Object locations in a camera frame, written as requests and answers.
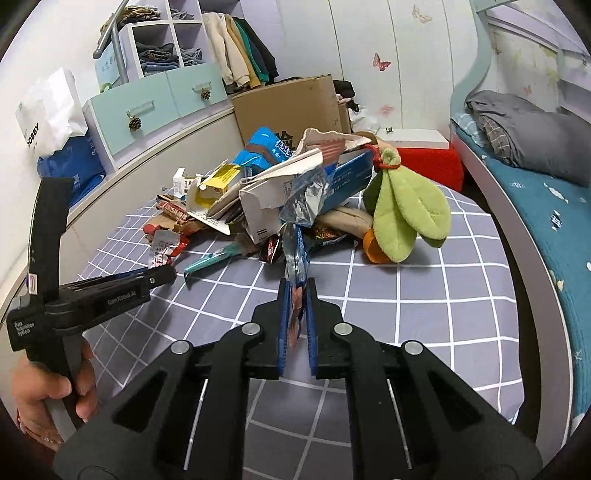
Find grey checked blanket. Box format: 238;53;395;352
475;113;515;160

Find grey metal handrail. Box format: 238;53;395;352
92;0;132;86

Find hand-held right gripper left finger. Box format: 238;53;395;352
52;278;293;480

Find folded jeans pile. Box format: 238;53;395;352
136;41;204;75

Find large brown cardboard box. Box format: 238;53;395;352
230;74;352;151

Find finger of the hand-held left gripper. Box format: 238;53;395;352
75;270;151;291
78;265;178;302

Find beige hanging jacket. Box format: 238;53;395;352
203;11;252;88

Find torn white cardboard box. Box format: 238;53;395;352
238;150;326;247

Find person's left hand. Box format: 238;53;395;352
10;340;99;452

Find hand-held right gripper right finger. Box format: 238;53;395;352
305;277;543;480

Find mint bunk bed frame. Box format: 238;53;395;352
448;0;591;462

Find white plastic bag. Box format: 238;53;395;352
351;105;384;132

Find mint drawer pinecone knob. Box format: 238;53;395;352
166;62;229;118
90;73;178;158

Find bed with teal sheet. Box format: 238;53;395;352
450;115;591;398

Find teal stick packet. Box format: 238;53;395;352
183;243;243;283

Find green hanging garment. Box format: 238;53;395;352
233;18;269;81

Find yellow white carton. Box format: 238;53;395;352
186;162;245;236

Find white paper bag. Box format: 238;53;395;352
15;68;88;158

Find torn brown paper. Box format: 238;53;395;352
295;128;370;162

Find brown printed snack packet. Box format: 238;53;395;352
307;222;349;245

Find blue snack bag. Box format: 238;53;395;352
231;126;298;172

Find beige pouch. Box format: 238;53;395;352
316;205;372;241

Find red storage box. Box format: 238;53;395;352
394;145;465;193

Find grey duvet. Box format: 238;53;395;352
464;89;591;188

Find lavender stair shelf cabinet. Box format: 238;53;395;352
82;0;232;174

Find black clothes heap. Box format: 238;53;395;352
332;80;360;112

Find dark hanging garment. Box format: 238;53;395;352
240;16;280;81

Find brown folded clothes pile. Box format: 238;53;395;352
100;4;162;33

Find red brown snack wrapper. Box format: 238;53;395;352
156;194;197;222

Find light blue pillow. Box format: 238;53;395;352
455;113;485;148

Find white wardrobe doors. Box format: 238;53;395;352
272;0;476;134

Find blue shopping bag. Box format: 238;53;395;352
37;131;108;206

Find red white snack wrapper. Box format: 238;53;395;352
142;224;191;269

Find silver blue foil wrapper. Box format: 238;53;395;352
278;164;341;354

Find blue white flat box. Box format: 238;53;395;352
318;148;376;215

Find white low cabinet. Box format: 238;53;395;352
0;105;242;305

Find green leaf plush toy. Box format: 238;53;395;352
361;147;452;265

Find small dark red wrapper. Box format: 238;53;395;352
257;234;283;265

